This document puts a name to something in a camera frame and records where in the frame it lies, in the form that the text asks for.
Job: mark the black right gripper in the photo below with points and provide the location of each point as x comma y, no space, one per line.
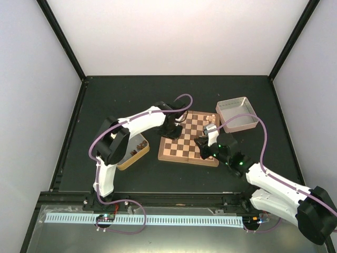
202,140

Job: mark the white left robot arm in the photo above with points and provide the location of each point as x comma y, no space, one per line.
110,146

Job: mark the black frame post right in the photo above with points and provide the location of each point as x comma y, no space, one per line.
295,34

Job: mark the yellow bear tin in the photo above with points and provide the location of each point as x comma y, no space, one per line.
129,160

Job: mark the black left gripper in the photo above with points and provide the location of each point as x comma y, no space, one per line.
176,135

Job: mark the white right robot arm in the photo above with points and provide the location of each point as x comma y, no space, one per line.
311,210

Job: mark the black frame post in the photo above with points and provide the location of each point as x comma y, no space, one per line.
295,34
48,13

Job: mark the wooden folding chess board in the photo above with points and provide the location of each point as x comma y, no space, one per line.
184,149

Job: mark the dark pieces in tin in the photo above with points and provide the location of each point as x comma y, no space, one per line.
139,147

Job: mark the controller board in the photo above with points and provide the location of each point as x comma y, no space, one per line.
256,220
105,218

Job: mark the black mounting rail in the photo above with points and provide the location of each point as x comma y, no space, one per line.
229,202

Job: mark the pink metal tin tray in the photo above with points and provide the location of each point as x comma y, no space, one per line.
230,108

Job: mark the white slotted cable duct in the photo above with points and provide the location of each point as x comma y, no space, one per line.
149,220

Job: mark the left controller board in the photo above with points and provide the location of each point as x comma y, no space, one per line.
105,218

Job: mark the right controller board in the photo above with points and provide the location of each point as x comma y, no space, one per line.
256,220

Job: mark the black frame post left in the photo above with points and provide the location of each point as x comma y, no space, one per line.
48,13

